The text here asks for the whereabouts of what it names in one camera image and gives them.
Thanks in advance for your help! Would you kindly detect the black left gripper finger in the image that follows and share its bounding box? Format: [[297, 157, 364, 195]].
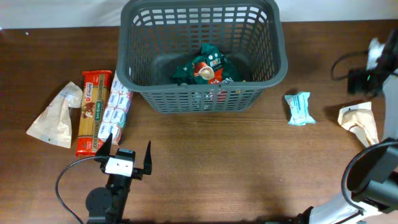
[[143, 141, 152, 175], [96, 133, 113, 157]]

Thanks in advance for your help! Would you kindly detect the beige brown pouch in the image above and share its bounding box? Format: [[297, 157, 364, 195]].
[[338, 101, 379, 147]]

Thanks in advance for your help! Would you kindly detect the light blue tissue pack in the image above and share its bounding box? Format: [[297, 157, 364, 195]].
[[284, 92, 316, 126]]

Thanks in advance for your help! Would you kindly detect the green coffee snack bag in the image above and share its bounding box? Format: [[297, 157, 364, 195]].
[[171, 43, 244, 85]]

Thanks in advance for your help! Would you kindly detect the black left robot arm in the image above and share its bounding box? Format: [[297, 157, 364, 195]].
[[85, 134, 152, 224]]

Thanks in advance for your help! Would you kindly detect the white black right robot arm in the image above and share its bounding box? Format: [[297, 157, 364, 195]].
[[291, 30, 397, 224]]

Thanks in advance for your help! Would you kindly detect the Kleenex tissue multipack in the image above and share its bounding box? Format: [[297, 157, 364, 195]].
[[98, 74, 133, 145]]

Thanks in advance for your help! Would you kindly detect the beige pouch on left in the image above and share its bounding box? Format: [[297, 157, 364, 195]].
[[26, 82, 83, 148]]

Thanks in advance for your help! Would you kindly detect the San Remo spaghetti packet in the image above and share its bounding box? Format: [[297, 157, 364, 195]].
[[75, 70, 112, 157]]

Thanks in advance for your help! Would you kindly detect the grey plastic basket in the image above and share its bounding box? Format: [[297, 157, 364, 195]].
[[116, 0, 288, 114]]

